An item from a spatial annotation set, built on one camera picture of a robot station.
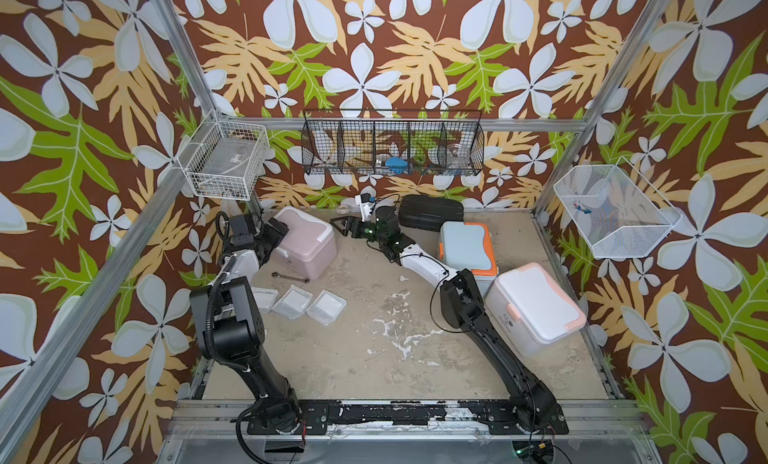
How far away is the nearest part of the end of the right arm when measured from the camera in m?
0.85

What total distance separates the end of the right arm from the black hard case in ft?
0.80

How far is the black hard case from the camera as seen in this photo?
1.11 m
